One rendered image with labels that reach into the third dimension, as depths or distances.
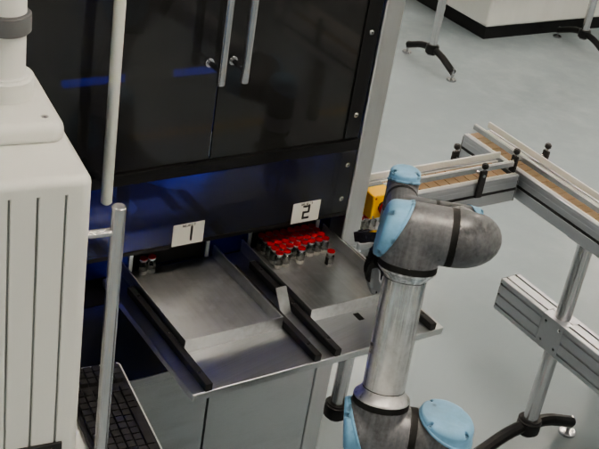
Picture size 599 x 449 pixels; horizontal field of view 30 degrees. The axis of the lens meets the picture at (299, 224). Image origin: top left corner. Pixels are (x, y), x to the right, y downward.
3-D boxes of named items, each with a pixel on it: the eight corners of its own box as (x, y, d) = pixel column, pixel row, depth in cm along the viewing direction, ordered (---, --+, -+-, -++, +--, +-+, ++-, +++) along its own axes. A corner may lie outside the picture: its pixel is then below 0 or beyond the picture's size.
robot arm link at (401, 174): (389, 175, 256) (389, 159, 264) (381, 216, 262) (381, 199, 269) (422, 181, 257) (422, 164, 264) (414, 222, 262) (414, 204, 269)
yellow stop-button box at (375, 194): (354, 207, 306) (358, 183, 303) (375, 203, 310) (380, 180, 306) (370, 220, 301) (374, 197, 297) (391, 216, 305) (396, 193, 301)
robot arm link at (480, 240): (521, 221, 209) (482, 197, 258) (463, 211, 209) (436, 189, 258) (509, 281, 211) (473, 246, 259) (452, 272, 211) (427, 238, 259)
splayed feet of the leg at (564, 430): (456, 462, 367) (465, 429, 360) (564, 423, 393) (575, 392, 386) (471, 477, 361) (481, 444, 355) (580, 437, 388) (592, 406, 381)
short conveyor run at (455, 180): (336, 240, 313) (345, 191, 305) (307, 213, 323) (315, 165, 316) (516, 202, 349) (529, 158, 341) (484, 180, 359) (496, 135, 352)
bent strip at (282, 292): (272, 307, 272) (275, 287, 269) (283, 305, 274) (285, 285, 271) (302, 339, 263) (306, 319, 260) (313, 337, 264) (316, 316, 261)
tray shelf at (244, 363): (102, 284, 273) (102, 278, 273) (335, 237, 310) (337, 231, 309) (192, 402, 240) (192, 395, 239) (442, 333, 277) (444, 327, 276)
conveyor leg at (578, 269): (506, 428, 374) (567, 232, 337) (526, 420, 379) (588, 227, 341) (525, 444, 368) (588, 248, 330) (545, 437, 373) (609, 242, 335)
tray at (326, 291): (240, 250, 293) (242, 239, 291) (322, 234, 307) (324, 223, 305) (309, 322, 269) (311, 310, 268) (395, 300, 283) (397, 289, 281)
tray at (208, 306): (120, 274, 275) (121, 262, 273) (213, 256, 289) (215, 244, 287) (184, 353, 252) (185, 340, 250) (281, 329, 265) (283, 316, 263)
